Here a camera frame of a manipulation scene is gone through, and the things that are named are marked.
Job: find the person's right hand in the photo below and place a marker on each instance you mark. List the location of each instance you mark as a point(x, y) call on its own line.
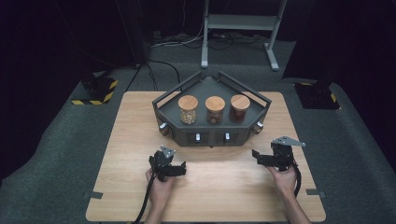
point(285, 180)

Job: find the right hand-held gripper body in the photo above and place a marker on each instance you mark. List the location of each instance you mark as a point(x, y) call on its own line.
point(283, 154)

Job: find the black base with striped tape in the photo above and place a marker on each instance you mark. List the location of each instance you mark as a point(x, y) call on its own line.
point(317, 96)
point(96, 88)

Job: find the grey tape strip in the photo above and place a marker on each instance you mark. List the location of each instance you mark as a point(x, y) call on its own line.
point(315, 192)
point(92, 194)

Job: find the glass jar of red berries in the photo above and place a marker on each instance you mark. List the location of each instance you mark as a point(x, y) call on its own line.
point(239, 102)

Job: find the grey metal stand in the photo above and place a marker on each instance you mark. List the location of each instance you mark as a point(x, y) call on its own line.
point(239, 22)

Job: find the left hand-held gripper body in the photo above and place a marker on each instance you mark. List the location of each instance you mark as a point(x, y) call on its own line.
point(162, 160)

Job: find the person's left hand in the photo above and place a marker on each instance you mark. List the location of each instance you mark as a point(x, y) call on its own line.
point(160, 188)

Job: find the glass jar of pale beans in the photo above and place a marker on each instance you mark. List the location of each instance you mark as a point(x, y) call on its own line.
point(188, 102)

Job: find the dark grey corner rack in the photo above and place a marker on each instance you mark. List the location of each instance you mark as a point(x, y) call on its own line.
point(202, 90)

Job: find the glass jar of brown nuts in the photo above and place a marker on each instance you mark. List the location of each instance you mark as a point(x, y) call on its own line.
point(215, 103)

